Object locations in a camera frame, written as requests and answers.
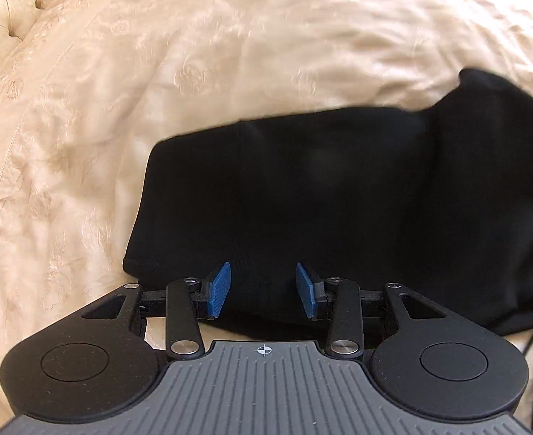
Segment black pants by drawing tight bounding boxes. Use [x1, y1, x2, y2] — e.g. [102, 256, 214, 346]
[123, 69, 533, 340]

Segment cream embroidered bedspread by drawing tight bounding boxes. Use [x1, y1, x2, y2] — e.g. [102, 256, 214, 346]
[0, 0, 533, 427]

